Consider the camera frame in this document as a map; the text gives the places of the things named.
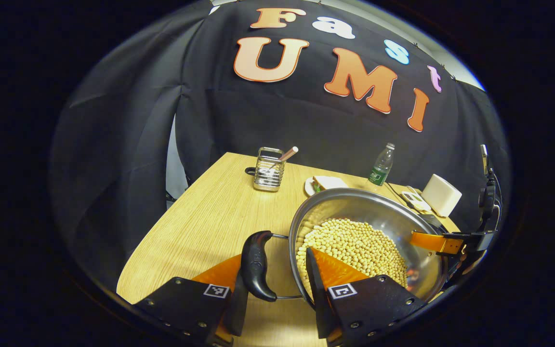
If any sandwich on plate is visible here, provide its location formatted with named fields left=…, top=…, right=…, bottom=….
left=305, top=175, right=349, bottom=197

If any steel pot with soybeans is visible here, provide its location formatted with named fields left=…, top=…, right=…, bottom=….
left=240, top=188, right=449, bottom=309

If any black cooktop power cable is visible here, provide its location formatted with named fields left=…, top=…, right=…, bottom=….
left=386, top=182, right=408, bottom=204

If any pink-handled utensil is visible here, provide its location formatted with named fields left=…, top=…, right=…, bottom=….
left=263, top=146, right=300, bottom=176

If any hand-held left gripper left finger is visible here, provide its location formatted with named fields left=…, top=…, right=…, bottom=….
left=132, top=254, right=249, bottom=347

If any black backdrop cloth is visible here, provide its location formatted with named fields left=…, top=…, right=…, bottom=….
left=49, top=0, right=512, bottom=290

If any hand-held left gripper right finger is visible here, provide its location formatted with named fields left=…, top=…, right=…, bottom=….
left=305, top=247, right=427, bottom=347

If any white toaster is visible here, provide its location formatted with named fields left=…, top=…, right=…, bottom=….
left=421, top=174, right=463, bottom=217

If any white divided bean dish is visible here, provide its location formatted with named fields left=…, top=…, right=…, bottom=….
left=401, top=191, right=432, bottom=213

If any metal mesh utensil holder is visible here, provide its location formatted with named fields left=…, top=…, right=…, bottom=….
left=245, top=147, right=286, bottom=192

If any plastic water bottle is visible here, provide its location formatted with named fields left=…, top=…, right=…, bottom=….
left=367, top=143, right=396, bottom=187

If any black induction cooktop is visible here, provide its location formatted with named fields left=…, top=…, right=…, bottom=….
left=420, top=213, right=448, bottom=233

